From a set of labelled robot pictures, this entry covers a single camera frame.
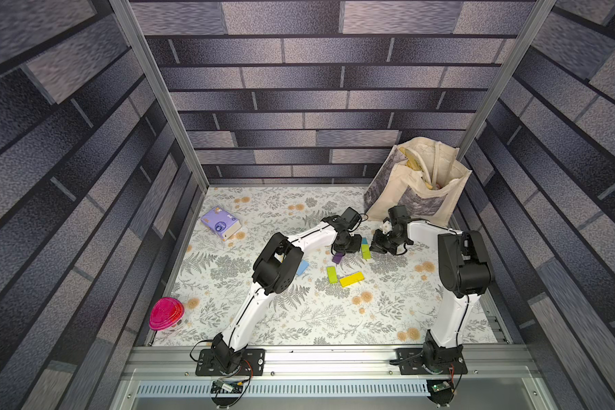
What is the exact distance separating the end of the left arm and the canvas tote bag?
0.14 m

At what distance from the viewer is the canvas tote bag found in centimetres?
87

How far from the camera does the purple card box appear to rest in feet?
3.28

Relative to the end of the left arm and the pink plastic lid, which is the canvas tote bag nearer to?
the end of the left arm

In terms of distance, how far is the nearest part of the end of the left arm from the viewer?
2.52 ft

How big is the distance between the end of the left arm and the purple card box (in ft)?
1.42

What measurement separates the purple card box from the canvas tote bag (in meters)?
0.57

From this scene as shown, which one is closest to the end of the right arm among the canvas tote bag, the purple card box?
the canvas tote bag
